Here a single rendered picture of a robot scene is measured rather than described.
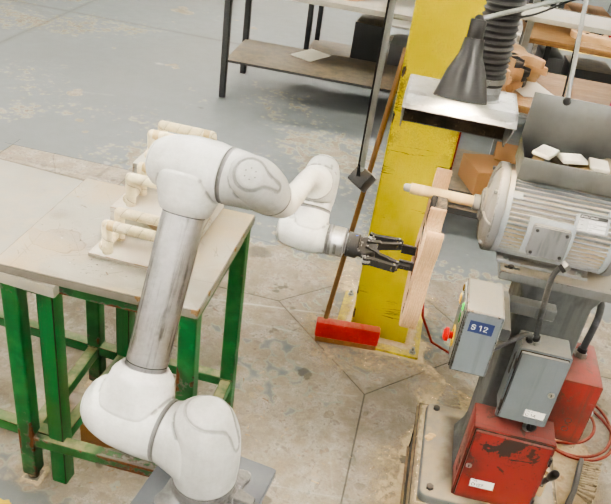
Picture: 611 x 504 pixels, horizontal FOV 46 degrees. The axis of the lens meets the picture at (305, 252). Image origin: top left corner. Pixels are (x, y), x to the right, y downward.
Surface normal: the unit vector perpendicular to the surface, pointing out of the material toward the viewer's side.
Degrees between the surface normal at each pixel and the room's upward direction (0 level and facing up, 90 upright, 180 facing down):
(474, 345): 90
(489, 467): 90
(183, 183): 70
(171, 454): 81
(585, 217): 62
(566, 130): 90
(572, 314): 90
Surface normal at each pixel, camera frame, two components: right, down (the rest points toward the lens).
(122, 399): -0.21, 0.02
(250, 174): -0.04, -0.12
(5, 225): 0.12, -0.84
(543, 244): -0.22, 0.50
